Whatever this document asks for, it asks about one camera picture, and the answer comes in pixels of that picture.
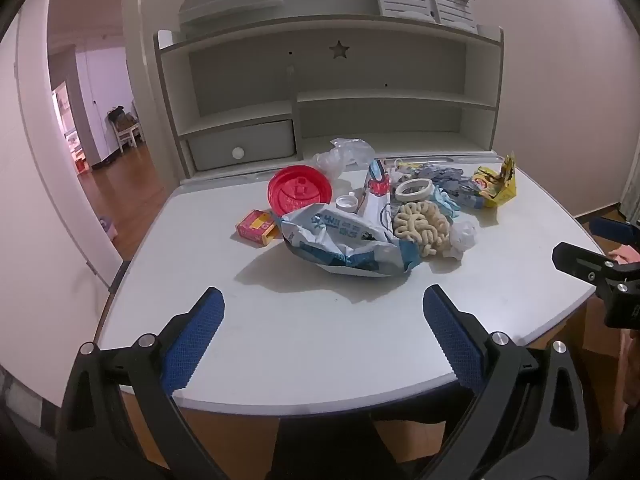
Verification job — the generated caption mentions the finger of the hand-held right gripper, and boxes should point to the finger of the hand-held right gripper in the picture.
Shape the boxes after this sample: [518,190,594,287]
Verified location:
[589,217,640,245]
[552,242,640,297]

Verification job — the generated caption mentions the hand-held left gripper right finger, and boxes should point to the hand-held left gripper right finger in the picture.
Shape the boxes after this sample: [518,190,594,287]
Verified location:
[415,284,588,480]

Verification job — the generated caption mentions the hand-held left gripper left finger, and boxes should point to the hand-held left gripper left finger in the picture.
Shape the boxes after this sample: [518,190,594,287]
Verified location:
[57,286,226,480]

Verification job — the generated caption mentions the white paper ball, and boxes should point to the white paper ball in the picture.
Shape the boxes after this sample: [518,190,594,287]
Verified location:
[449,219,480,261]

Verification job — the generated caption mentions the silver foil wrapper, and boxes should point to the silver foil wrapper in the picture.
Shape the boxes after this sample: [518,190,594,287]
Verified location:
[425,162,483,209]

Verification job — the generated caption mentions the red plastic lid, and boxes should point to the red plastic lid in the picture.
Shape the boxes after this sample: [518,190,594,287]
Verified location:
[267,164,333,217]

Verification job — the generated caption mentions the clear plastic wrap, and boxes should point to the clear plastic wrap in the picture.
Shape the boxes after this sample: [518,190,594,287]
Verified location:
[306,137,376,181]

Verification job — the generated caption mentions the person's right forearm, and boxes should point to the person's right forearm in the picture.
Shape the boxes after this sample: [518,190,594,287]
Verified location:
[619,331,640,411]

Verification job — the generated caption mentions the yellow cardboard box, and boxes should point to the yellow cardboard box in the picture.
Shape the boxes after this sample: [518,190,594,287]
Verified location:
[472,154,517,208]

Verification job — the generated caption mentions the small pink cardboard box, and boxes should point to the small pink cardboard box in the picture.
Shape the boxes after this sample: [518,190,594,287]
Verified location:
[236,208,280,247]

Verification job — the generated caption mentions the light blue glove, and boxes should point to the light blue glove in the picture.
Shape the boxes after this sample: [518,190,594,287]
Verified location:
[431,185,466,220]

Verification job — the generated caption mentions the white and blue plastic bag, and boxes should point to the white and blue plastic bag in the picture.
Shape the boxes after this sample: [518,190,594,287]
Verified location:
[280,203,422,278]

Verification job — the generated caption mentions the white tape roll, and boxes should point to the white tape roll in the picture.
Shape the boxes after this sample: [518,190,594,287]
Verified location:
[395,178,434,202]

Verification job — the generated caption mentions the red white blue packet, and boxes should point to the red white blue packet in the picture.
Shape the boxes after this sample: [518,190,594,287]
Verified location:
[357,157,396,231]

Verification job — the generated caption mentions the white door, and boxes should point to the white door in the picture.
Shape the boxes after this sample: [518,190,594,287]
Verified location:
[0,10,126,291]

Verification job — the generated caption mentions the grey drawer with white knob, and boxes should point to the grey drawer with white knob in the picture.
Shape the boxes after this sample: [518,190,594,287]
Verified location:
[187,120,296,172]

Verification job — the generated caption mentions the white wooden chair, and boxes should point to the white wooden chair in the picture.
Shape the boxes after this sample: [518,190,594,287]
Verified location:
[105,106,146,153]

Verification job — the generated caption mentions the white desk shelf unit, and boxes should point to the white desk shelf unit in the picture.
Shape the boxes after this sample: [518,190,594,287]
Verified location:
[154,15,505,186]

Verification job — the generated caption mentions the beige knotted rope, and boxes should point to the beige knotted rope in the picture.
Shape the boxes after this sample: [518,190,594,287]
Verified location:
[392,201,452,259]

